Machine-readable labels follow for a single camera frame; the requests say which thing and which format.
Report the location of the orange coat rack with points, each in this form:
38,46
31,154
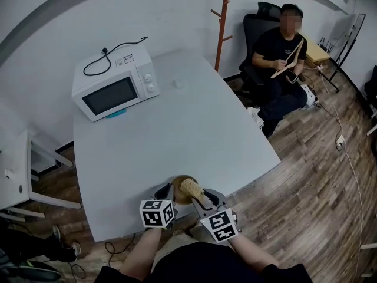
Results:
221,31

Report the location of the person's left forearm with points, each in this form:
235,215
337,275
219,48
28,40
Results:
144,250

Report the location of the white power strip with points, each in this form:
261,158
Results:
320,67

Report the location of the white power socket block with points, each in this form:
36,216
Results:
340,142

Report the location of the black frame whiteboard stand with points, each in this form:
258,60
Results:
350,44

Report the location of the white side desk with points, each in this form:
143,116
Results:
14,169

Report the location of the black smartphone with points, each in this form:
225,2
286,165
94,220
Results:
291,78

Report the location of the person's black shirt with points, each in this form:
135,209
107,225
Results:
212,265

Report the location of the white microwave oven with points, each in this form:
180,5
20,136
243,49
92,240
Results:
112,84

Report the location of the wooden clothes hanger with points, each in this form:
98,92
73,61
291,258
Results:
290,59

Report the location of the black office chair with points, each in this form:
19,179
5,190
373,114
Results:
250,31

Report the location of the person's right forearm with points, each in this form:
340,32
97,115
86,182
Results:
250,250

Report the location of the beige loofah scrubbing brush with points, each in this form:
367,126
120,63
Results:
190,187

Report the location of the blue plate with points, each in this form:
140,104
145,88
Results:
116,114

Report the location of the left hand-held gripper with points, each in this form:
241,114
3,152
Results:
154,215

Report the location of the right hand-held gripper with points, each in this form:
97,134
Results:
219,225

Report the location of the brown wooden bowl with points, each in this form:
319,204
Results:
178,191

